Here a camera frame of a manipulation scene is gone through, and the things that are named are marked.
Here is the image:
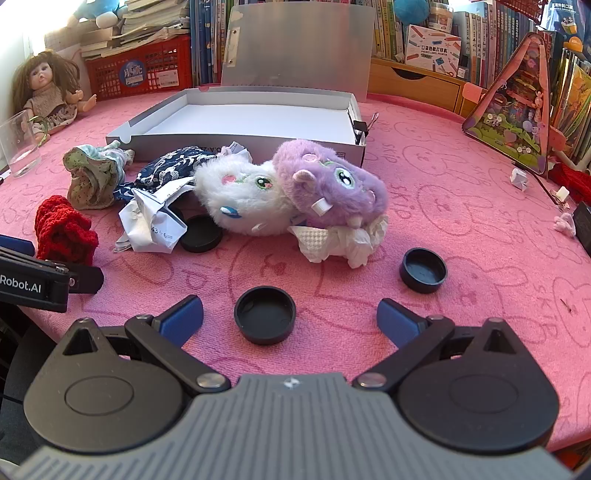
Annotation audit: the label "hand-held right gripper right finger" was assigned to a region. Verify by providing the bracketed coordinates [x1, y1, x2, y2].
[353, 298, 520, 391]

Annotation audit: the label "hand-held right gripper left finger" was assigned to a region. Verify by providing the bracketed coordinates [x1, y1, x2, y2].
[62, 295, 230, 396]

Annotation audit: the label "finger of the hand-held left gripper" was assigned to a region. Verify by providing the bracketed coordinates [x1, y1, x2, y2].
[0, 247, 105, 295]
[0, 234, 35, 257]

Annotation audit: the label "red knitted piece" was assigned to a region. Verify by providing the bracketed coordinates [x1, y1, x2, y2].
[35, 195, 99, 266]

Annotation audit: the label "black round cap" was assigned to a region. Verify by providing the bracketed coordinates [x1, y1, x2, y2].
[178, 215, 223, 253]
[234, 286, 296, 345]
[399, 248, 448, 294]

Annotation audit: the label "large white paper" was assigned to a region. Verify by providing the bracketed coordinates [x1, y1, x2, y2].
[113, 178, 195, 254]

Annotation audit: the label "green floral cloth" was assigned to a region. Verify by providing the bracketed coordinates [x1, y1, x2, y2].
[63, 141, 136, 210]

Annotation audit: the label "navy floral cloth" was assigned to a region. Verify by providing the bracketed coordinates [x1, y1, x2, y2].
[113, 145, 218, 204]

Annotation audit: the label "purple plush toy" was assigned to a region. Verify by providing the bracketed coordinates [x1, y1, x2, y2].
[271, 138, 389, 229]

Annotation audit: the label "small white paper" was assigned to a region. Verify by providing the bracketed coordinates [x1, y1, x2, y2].
[222, 141, 252, 160]

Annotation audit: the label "white cardboard box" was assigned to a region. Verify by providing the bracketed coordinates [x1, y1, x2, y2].
[105, 85, 367, 168]

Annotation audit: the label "clear glass cup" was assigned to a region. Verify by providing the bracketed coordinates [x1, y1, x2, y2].
[0, 111, 44, 178]

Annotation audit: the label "crumpled white tissue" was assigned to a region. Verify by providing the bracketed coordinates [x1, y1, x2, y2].
[288, 217, 389, 269]

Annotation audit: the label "pink rabbit-print table mat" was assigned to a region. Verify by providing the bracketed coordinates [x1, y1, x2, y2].
[0, 90, 591, 453]

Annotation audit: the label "brown-haired baby doll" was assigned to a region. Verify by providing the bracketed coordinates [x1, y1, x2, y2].
[11, 50, 98, 134]

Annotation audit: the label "black binder clip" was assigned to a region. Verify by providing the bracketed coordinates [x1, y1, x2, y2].
[353, 113, 380, 139]

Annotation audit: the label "black box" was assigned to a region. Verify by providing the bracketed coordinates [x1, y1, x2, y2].
[573, 202, 591, 257]

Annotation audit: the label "red plastic crate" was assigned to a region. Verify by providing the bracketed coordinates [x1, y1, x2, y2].
[83, 34, 192, 102]

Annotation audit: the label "red yarn bundle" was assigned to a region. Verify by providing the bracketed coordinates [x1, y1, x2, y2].
[549, 164, 591, 204]

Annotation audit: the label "pink triangular toy house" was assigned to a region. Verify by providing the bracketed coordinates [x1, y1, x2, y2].
[461, 32, 555, 178]

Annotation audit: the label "wooden drawer shelf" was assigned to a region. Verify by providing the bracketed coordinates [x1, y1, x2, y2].
[367, 58, 485, 116]

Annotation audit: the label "blue and white plush toy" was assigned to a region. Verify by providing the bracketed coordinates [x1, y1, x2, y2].
[71, 0, 125, 28]

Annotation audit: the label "stack of worn books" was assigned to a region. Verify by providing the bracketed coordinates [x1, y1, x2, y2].
[81, 0, 190, 58]

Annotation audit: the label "row of thin workbooks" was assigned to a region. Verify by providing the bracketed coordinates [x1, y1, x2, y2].
[189, 0, 241, 86]

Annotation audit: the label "white box with colourful print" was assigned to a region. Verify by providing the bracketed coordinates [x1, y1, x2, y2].
[404, 24, 462, 77]

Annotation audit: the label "leaning picture books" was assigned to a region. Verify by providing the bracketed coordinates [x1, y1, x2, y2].
[554, 46, 591, 169]

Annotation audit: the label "translucent plastic board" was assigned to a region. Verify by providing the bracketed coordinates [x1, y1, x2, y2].
[221, 4, 374, 103]

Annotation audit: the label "row of colourful books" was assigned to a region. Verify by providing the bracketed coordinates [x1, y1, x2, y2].
[369, 0, 546, 88]

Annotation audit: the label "big blue plush toy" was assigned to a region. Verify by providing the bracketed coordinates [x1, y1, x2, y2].
[393, 0, 430, 23]

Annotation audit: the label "red wire basket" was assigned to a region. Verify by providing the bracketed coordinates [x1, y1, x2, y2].
[496, 0, 546, 24]

